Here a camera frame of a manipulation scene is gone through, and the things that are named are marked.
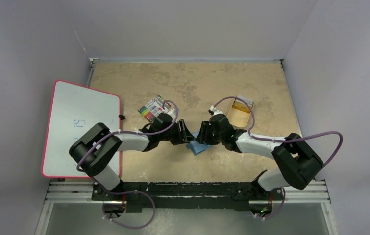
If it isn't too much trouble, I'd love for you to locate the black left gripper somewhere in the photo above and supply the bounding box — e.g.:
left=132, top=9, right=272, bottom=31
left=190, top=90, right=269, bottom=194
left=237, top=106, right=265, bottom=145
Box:
left=158, top=120, right=195, bottom=146

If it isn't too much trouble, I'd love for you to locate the blue card holder wallet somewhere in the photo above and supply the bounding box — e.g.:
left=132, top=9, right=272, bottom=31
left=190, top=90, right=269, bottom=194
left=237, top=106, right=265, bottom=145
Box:
left=186, top=141, right=212, bottom=156

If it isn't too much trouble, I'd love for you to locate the beige oval card tray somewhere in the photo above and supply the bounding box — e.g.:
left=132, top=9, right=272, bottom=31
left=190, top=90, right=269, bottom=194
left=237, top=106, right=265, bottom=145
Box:
left=227, top=106, right=251, bottom=128

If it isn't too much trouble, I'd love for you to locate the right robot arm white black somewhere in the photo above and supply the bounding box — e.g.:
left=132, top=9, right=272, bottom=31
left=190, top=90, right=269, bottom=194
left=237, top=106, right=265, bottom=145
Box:
left=196, top=114, right=324, bottom=199

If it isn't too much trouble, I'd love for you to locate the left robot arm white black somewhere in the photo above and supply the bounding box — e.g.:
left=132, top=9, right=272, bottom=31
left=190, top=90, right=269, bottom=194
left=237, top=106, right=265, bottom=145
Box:
left=69, top=113, right=195, bottom=200

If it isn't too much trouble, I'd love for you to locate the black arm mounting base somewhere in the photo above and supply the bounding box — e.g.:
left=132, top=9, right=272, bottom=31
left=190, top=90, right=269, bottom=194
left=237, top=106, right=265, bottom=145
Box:
left=92, top=182, right=283, bottom=214

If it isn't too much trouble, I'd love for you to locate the pack of coloured markers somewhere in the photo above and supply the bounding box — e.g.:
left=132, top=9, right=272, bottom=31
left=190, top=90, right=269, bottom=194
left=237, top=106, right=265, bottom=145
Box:
left=138, top=95, right=171, bottom=122

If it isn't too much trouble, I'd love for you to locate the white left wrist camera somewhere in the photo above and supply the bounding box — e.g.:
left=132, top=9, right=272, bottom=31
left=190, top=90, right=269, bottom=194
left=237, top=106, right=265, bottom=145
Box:
left=165, top=108, right=178, bottom=119

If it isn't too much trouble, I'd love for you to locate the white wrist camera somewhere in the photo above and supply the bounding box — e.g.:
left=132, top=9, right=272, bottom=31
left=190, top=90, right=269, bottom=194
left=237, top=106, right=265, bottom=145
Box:
left=208, top=106, right=223, bottom=116
left=165, top=108, right=178, bottom=119

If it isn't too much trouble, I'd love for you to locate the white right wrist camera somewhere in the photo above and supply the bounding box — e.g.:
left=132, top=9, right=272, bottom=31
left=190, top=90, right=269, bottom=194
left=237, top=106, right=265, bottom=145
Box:
left=208, top=106, right=223, bottom=116

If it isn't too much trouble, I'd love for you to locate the whiteboard with pink frame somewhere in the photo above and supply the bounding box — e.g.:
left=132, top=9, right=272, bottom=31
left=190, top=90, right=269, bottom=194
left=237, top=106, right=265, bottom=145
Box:
left=41, top=80, right=121, bottom=179

